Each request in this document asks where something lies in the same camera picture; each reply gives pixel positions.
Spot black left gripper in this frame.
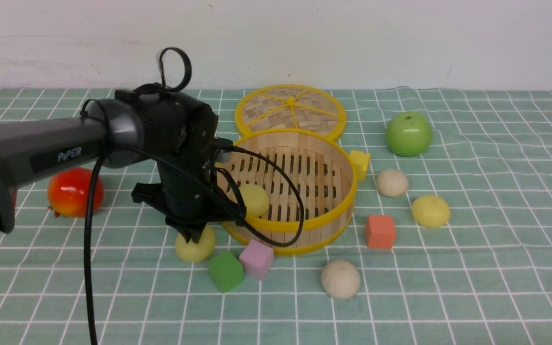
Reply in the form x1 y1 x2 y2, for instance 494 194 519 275
115 84 238 244

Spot white bun front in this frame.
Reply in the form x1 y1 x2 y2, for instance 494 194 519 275
321 260 361 300

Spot white bun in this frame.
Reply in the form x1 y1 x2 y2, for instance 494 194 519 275
375 169 409 198
321 260 361 300

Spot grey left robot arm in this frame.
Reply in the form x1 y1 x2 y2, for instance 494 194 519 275
0 84 240 241

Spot bamboo steamer tray yellow rims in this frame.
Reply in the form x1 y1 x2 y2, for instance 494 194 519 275
221 129 359 255

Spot woven steamer lid yellow rim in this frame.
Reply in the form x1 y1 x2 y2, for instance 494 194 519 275
234 84 347 141

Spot green foam cube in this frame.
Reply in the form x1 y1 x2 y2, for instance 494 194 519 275
207 251 244 293

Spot pink foam cube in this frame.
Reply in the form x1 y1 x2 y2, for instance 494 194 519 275
239 240 274 280

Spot red yellow pomegranate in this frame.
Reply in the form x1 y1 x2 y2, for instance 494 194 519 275
47 167 92 218

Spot yellow foam block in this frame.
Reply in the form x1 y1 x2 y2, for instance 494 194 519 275
348 150 371 181

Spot orange foam cube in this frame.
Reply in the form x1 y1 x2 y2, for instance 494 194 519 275
365 214 396 250

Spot green apple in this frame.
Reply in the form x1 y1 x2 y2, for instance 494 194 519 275
386 111 433 157

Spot green checkered tablecloth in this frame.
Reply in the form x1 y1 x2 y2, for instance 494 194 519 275
0 86 552 345

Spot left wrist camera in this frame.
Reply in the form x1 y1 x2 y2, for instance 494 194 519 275
212 138 234 163

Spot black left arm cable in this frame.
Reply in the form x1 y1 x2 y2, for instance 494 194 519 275
80 47 305 345

